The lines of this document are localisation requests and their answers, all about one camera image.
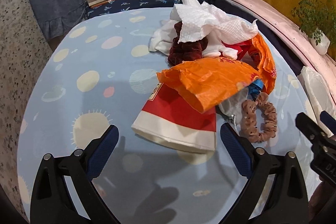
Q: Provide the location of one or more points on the potted green plant white pot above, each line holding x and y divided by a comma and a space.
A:
317, 22

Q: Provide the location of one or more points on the blue wrapper scrap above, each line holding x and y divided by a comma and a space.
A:
255, 88

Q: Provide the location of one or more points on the red and white paper cup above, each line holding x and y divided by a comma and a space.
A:
168, 120

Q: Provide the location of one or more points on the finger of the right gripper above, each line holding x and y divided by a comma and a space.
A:
328, 121
307, 126

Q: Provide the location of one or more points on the light blue dotted tablecloth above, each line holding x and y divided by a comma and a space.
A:
102, 73

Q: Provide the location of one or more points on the dark red velvet scrunchie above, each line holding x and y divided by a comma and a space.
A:
185, 51

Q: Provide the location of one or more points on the clear plastic wrapper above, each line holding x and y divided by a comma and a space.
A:
231, 108

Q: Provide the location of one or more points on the white paper towel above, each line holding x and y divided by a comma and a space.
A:
201, 19

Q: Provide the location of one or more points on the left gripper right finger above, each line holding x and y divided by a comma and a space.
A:
287, 200

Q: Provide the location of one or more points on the brown dotted scrunchie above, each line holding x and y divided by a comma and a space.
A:
259, 119

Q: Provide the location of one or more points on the navy leaf print cloth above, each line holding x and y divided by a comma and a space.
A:
115, 6

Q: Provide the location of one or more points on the orange plastic bag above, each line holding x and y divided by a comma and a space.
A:
206, 82

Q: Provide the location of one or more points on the white bin with liner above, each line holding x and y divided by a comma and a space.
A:
318, 94

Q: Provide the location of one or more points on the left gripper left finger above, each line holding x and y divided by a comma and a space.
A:
51, 201

